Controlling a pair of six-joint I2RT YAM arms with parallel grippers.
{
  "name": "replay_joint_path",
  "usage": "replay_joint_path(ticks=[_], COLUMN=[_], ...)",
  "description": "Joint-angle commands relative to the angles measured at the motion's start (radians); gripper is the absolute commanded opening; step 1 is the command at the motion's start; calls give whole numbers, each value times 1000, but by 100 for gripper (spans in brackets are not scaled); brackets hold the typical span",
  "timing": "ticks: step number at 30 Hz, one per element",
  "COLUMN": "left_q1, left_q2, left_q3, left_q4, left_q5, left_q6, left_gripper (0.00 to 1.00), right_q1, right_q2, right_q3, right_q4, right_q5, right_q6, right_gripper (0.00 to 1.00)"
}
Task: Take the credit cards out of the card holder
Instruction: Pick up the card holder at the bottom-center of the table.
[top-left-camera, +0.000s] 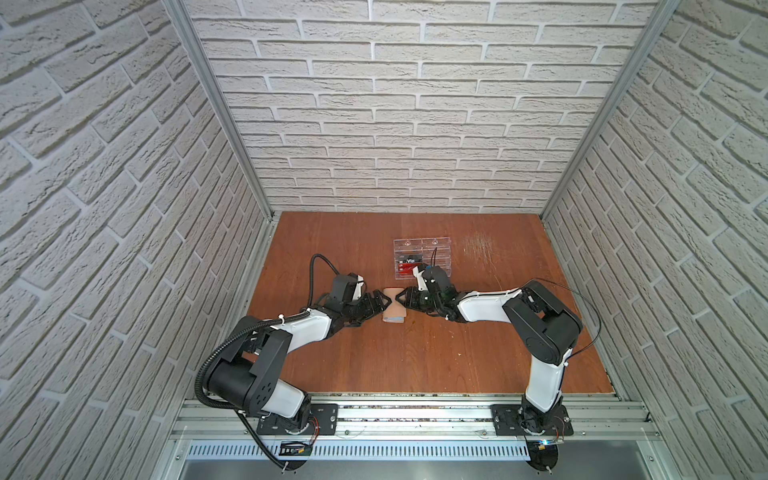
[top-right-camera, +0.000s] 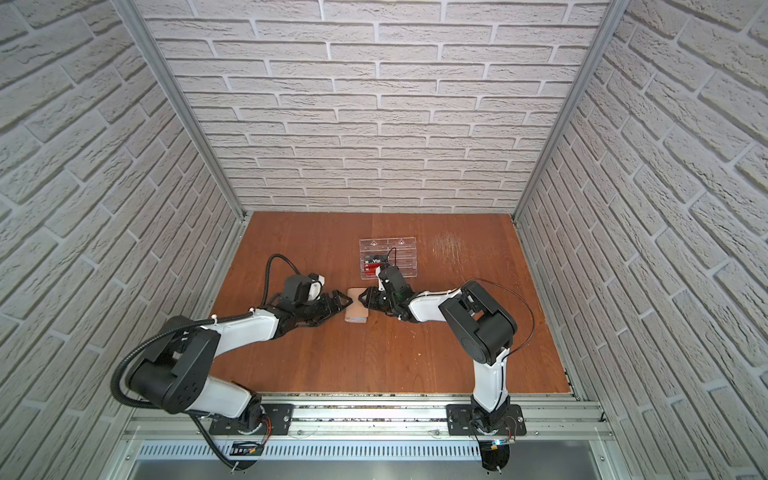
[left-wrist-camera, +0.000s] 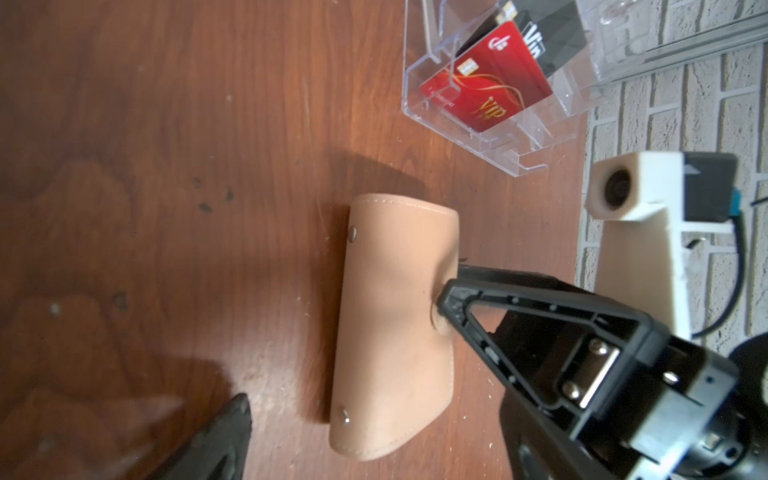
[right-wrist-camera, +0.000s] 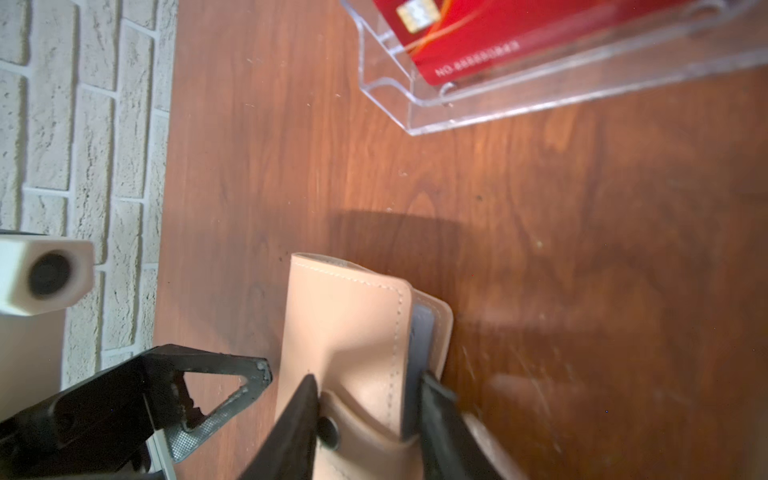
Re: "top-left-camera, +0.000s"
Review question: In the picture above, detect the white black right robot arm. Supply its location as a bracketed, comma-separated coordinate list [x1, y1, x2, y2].
[394, 278, 583, 415]

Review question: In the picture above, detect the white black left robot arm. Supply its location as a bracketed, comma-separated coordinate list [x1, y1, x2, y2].
[194, 290, 392, 430]

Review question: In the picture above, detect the red VIP card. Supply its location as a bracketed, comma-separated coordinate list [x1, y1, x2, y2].
[396, 262, 421, 279]

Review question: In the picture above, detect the clear acrylic card organizer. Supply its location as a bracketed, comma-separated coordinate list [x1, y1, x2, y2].
[393, 237, 452, 280]

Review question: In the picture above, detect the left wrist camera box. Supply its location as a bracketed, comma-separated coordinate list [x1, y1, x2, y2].
[330, 273, 364, 303]

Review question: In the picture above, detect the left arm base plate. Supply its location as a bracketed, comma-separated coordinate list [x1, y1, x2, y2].
[257, 403, 339, 436]

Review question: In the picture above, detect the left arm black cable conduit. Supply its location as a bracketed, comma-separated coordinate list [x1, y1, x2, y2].
[194, 253, 340, 411]

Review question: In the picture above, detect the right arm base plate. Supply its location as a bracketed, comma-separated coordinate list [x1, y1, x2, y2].
[490, 403, 574, 437]

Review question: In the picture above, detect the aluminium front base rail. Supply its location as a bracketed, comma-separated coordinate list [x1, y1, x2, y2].
[170, 394, 661, 461]

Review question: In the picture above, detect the aluminium left frame rail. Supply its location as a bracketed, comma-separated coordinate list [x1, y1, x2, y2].
[164, 0, 275, 221]

